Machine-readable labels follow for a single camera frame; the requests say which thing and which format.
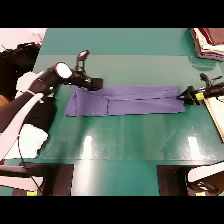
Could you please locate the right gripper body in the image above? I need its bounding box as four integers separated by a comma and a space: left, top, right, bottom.
176, 85, 202, 106

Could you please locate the brown garment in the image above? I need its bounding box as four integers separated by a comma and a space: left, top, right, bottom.
190, 27, 224, 63

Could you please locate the white garment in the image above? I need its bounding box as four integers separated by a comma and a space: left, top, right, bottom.
14, 70, 47, 98
194, 27, 224, 58
2, 123, 50, 160

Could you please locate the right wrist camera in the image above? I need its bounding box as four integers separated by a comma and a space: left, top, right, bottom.
198, 72, 215, 90

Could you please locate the black cable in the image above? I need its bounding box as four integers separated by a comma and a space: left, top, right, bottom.
16, 131, 44, 196

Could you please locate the purple shirt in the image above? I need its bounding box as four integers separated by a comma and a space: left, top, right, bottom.
63, 83, 187, 118

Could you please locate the dark red garment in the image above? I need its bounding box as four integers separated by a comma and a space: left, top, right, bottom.
202, 27, 224, 47

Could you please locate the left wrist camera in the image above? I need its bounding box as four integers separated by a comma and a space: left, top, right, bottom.
75, 49, 91, 77

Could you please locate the cream garment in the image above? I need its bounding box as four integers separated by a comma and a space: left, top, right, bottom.
202, 96, 224, 143

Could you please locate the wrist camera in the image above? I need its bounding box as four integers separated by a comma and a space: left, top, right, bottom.
75, 49, 91, 77
198, 72, 215, 90

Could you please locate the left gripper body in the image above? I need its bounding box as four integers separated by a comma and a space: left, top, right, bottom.
86, 77, 105, 92

